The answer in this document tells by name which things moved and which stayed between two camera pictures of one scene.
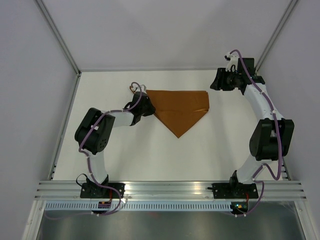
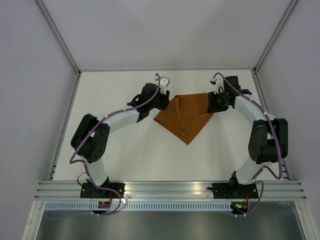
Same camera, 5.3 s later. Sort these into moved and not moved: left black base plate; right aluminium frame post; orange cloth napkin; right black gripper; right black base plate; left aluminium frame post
Moved: orange cloth napkin; right black gripper
Not moved: right black base plate; left black base plate; left aluminium frame post; right aluminium frame post
